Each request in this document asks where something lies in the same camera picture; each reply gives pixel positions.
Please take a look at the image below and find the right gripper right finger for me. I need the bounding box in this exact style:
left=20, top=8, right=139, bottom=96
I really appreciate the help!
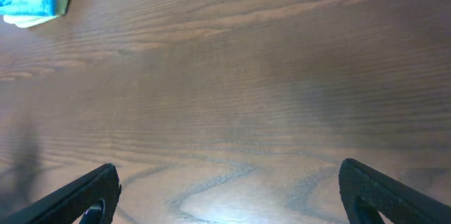
left=338, top=158, right=450, bottom=224

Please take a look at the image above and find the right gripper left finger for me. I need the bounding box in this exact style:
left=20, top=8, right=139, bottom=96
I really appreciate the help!
left=1, top=163, right=121, bottom=224

